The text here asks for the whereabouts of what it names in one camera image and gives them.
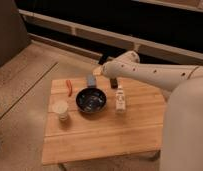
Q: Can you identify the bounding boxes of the white shelf rail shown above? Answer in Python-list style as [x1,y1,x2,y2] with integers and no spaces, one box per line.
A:
[19,10,203,65]

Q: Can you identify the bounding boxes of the wooden cutting board table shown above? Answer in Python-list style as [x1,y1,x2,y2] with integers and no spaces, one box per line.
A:
[42,76,165,165]

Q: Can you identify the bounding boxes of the white bottle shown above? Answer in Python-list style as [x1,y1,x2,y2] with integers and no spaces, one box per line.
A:
[116,86,126,113]

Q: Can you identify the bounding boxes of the black bowl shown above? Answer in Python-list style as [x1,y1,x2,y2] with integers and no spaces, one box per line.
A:
[76,88,107,114]

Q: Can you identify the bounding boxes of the small dark object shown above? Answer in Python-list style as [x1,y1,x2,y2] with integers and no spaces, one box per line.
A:
[110,79,118,89]

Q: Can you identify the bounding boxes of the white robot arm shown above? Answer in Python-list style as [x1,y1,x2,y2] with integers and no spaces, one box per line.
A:
[102,51,203,171]

